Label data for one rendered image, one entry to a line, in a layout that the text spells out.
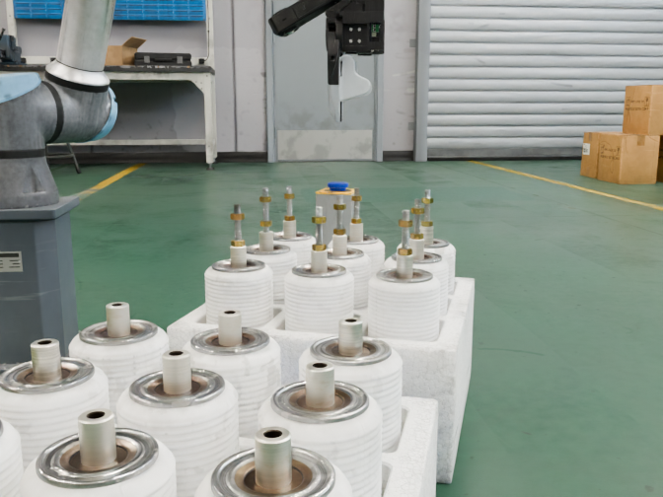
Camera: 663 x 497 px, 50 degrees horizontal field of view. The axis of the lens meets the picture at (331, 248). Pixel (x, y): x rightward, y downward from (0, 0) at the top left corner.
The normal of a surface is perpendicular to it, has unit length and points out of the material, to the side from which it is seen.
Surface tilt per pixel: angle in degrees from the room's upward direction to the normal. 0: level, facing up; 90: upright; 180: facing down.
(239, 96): 90
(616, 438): 0
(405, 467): 0
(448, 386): 90
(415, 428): 0
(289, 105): 90
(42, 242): 90
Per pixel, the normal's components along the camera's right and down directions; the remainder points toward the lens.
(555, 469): 0.00, -0.98
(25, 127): 0.80, 0.12
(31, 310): 0.11, 0.19
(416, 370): -0.25, 0.19
